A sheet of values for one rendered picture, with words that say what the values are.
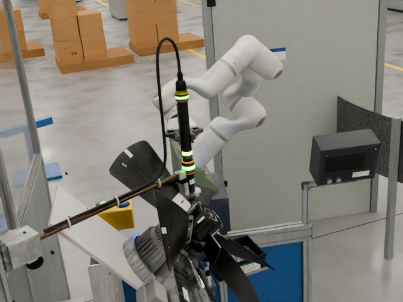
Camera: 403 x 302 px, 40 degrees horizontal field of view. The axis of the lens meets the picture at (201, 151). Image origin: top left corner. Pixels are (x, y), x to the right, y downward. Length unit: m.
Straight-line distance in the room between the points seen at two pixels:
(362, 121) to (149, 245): 2.18
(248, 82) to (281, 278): 0.91
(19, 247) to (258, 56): 1.14
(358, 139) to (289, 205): 1.83
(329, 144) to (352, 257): 1.64
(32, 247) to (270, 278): 1.34
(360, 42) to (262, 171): 1.09
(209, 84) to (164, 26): 8.09
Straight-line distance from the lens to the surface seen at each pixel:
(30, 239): 1.58
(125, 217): 2.31
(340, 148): 2.35
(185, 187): 1.89
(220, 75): 2.08
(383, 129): 3.61
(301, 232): 2.53
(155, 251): 1.84
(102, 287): 1.88
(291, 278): 2.67
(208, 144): 2.60
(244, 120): 2.56
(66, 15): 9.34
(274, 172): 4.01
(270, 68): 2.23
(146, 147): 1.93
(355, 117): 3.79
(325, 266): 3.78
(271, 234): 2.50
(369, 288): 3.62
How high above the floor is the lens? 2.13
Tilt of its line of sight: 22 degrees down
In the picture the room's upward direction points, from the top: 5 degrees counter-clockwise
